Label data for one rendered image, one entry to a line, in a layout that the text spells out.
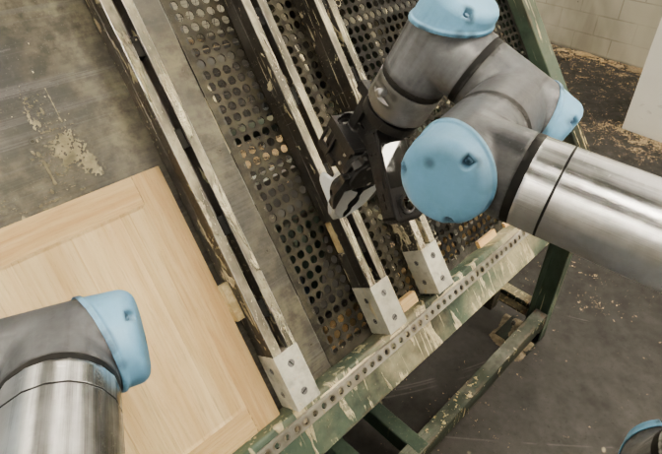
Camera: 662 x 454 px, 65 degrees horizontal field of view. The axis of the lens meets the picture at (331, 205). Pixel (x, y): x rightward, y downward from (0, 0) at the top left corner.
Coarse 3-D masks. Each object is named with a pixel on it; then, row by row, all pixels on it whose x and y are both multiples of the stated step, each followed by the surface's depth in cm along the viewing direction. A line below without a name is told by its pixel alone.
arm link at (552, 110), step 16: (496, 48) 49; (512, 48) 50; (480, 64) 48; (496, 64) 48; (512, 64) 48; (528, 64) 49; (464, 80) 49; (480, 80) 49; (496, 80) 47; (512, 80) 46; (528, 80) 47; (544, 80) 48; (448, 96) 52; (464, 96) 50; (512, 96) 44; (528, 96) 45; (544, 96) 47; (560, 96) 48; (528, 112) 44; (544, 112) 47; (560, 112) 47; (576, 112) 47; (544, 128) 47; (560, 128) 47
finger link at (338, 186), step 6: (342, 174) 64; (348, 174) 64; (354, 174) 65; (336, 180) 65; (342, 180) 64; (348, 180) 64; (330, 186) 66; (336, 186) 65; (342, 186) 65; (348, 186) 66; (330, 192) 67; (336, 192) 66; (342, 192) 66; (330, 198) 70; (336, 198) 67; (330, 204) 70; (336, 204) 69
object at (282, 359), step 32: (96, 0) 94; (128, 0) 96; (128, 32) 99; (128, 64) 95; (160, 64) 98; (160, 96) 100; (160, 128) 97; (192, 128) 100; (192, 160) 102; (192, 192) 98; (224, 192) 102; (224, 224) 102; (224, 256) 100; (256, 288) 104; (256, 320) 102; (256, 352) 108; (288, 352) 105; (288, 384) 104
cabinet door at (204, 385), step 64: (128, 192) 97; (0, 256) 84; (64, 256) 89; (128, 256) 95; (192, 256) 102; (192, 320) 101; (192, 384) 99; (256, 384) 106; (128, 448) 91; (192, 448) 97
